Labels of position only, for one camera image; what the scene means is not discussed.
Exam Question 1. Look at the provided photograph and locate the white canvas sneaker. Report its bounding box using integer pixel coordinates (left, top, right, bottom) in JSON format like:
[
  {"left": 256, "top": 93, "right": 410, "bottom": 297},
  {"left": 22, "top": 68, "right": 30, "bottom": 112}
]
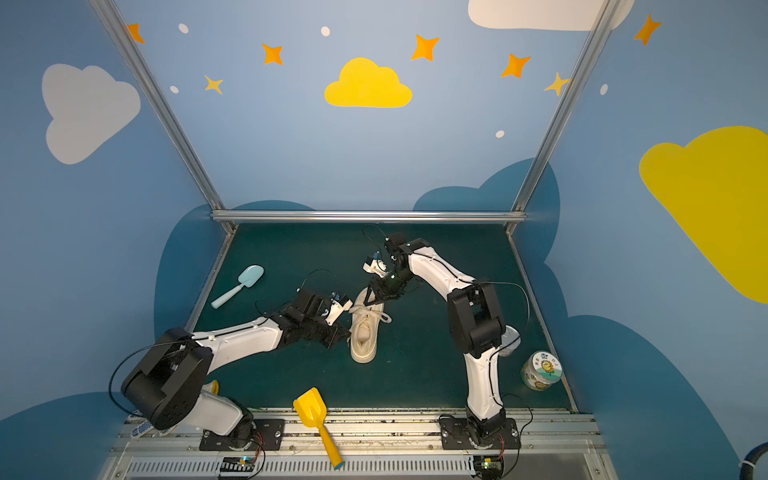
[{"left": 350, "top": 288, "right": 382, "bottom": 364}]

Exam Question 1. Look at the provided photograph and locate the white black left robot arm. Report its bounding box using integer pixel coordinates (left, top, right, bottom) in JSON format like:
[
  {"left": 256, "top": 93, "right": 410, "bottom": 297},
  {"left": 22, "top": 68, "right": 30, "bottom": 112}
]
[{"left": 120, "top": 315, "right": 351, "bottom": 451}]

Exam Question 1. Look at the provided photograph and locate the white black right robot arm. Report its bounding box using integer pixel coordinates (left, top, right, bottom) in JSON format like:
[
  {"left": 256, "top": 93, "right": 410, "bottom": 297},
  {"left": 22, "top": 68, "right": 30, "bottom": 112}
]
[{"left": 363, "top": 234, "right": 507, "bottom": 447}]

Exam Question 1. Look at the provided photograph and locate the light blue toy spatula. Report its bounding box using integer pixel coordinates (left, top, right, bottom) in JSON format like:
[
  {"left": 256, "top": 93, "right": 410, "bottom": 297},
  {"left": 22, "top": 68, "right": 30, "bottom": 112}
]
[{"left": 211, "top": 265, "right": 265, "bottom": 309}]

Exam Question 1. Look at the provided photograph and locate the yellow toy shovel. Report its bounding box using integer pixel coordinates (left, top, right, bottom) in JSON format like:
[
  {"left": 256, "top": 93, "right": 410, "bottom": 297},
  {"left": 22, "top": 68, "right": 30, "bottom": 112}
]
[{"left": 293, "top": 387, "right": 344, "bottom": 470}]

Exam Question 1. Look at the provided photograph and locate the back horizontal aluminium bar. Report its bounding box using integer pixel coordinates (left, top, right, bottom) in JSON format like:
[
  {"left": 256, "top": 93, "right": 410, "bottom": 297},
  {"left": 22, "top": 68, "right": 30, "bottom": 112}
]
[{"left": 212, "top": 210, "right": 526, "bottom": 223}]

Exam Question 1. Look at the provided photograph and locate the left green circuit board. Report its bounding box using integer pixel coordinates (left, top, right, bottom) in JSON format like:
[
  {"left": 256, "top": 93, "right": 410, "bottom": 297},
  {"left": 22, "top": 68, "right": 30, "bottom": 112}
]
[{"left": 217, "top": 456, "right": 256, "bottom": 479}]

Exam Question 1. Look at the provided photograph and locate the green circuit board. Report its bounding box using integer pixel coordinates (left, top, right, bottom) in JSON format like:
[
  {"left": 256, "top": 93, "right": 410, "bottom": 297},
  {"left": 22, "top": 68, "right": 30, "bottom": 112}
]
[
  {"left": 472, "top": 456, "right": 504, "bottom": 480},
  {"left": 217, "top": 456, "right": 256, "bottom": 479}
]

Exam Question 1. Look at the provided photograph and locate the round tin can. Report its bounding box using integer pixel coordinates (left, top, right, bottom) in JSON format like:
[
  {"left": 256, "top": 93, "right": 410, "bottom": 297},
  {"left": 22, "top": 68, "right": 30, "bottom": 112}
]
[{"left": 521, "top": 351, "right": 563, "bottom": 391}]

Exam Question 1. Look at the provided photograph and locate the blue dotted work glove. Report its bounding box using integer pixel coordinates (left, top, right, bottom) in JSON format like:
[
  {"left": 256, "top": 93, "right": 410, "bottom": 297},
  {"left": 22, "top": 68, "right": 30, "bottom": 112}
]
[{"left": 130, "top": 421, "right": 155, "bottom": 439}]

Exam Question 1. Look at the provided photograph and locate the right green circuit board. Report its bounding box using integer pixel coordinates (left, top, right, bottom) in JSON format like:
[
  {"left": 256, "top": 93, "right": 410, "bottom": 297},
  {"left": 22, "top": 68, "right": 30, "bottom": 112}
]
[{"left": 472, "top": 456, "right": 504, "bottom": 480}]

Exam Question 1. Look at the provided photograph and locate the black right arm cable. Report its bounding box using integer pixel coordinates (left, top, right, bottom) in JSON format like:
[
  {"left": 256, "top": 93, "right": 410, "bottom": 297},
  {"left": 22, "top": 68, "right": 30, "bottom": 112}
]
[{"left": 479, "top": 280, "right": 532, "bottom": 337}]

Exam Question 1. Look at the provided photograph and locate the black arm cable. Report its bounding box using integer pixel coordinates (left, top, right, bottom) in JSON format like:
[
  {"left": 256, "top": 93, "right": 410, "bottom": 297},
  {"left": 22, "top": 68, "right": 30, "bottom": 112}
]
[
  {"left": 479, "top": 280, "right": 532, "bottom": 337},
  {"left": 107, "top": 341, "right": 169, "bottom": 418}
]

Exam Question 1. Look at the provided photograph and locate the left side aluminium floor rail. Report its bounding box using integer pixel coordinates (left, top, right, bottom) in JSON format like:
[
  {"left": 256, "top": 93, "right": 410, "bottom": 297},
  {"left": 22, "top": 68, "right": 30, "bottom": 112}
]
[{"left": 184, "top": 222, "right": 237, "bottom": 332}]

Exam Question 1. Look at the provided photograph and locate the aluminium floor rail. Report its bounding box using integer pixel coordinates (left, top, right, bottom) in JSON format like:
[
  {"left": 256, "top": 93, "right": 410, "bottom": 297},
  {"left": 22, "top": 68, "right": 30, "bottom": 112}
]
[
  {"left": 184, "top": 222, "right": 237, "bottom": 332},
  {"left": 504, "top": 223, "right": 580, "bottom": 414}
]

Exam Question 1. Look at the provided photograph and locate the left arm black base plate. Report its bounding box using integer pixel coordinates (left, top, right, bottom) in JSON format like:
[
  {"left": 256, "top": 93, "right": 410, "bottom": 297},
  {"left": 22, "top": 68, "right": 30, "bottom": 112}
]
[{"left": 199, "top": 419, "right": 285, "bottom": 452}]

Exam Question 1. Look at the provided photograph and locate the aluminium front rail platform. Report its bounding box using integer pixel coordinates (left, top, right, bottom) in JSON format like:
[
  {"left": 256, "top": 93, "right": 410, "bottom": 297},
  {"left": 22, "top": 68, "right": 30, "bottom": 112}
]
[{"left": 99, "top": 408, "right": 618, "bottom": 479}]

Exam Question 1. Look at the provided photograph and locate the right side aluminium floor rail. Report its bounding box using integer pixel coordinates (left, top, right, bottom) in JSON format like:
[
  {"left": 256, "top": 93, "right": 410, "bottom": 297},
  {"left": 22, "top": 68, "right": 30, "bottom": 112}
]
[{"left": 504, "top": 223, "right": 580, "bottom": 414}]

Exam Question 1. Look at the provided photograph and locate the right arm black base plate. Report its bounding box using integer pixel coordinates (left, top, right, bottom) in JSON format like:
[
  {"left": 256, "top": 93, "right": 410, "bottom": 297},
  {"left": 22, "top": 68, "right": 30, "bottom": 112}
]
[{"left": 437, "top": 414, "right": 521, "bottom": 450}]

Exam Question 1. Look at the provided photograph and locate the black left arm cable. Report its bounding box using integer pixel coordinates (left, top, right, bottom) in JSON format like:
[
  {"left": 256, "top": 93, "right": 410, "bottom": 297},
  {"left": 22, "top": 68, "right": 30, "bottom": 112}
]
[{"left": 107, "top": 341, "right": 169, "bottom": 418}]

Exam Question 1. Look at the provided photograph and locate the right aluminium frame post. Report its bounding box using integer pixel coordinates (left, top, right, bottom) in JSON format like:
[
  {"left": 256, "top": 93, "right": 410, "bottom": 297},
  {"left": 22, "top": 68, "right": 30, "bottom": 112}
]
[{"left": 509, "top": 0, "right": 622, "bottom": 224}]

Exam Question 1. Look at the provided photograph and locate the aluminium frame post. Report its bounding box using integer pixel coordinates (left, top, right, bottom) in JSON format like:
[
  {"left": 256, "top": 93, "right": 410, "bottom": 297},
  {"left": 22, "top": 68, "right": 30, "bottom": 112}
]
[
  {"left": 509, "top": 0, "right": 622, "bottom": 224},
  {"left": 90, "top": 0, "right": 225, "bottom": 210}
]

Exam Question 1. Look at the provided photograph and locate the left aluminium frame post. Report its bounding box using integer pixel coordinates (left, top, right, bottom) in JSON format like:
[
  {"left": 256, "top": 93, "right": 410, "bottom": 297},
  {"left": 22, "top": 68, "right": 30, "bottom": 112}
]
[{"left": 90, "top": 0, "right": 225, "bottom": 210}]

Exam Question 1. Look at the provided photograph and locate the dark hose bottom right corner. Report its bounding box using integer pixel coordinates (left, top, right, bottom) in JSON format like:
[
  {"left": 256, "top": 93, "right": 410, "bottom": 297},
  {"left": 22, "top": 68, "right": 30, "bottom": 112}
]
[{"left": 739, "top": 442, "right": 768, "bottom": 480}]

